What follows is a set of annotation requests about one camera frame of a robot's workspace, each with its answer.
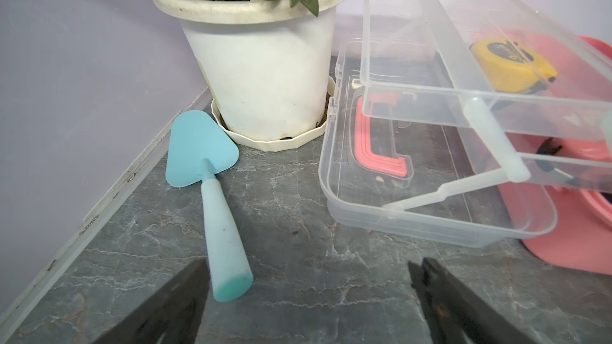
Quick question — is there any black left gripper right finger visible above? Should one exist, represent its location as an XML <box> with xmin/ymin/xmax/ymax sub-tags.
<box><xmin>407</xmin><ymin>257</ymin><xmax>535</xmax><ymax>343</ymax></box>

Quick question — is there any yellow tape measure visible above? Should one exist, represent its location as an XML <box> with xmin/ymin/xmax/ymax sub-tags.
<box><xmin>470</xmin><ymin>39</ymin><xmax>558</xmax><ymax>94</ymax></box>

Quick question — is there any white pot saucer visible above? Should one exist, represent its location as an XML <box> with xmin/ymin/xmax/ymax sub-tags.
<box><xmin>207</xmin><ymin>71</ymin><xmax>336</xmax><ymax>152</ymax></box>

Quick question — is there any teal garden trowel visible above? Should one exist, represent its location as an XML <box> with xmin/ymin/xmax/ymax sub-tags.
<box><xmin>166</xmin><ymin>110</ymin><xmax>253</xmax><ymax>303</ymax></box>

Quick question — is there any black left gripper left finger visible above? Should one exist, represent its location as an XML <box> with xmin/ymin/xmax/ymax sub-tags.
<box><xmin>96</xmin><ymin>258</ymin><xmax>210</xmax><ymax>343</ymax></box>

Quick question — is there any white plastic flower pot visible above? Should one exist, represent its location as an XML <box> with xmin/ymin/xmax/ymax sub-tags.
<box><xmin>149</xmin><ymin>0</ymin><xmax>353</xmax><ymax>143</ymax></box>

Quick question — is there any pink toolbox with clear lid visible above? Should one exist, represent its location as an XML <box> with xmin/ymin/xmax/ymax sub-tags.
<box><xmin>319</xmin><ymin>0</ymin><xmax>611</xmax><ymax>274</ymax></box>

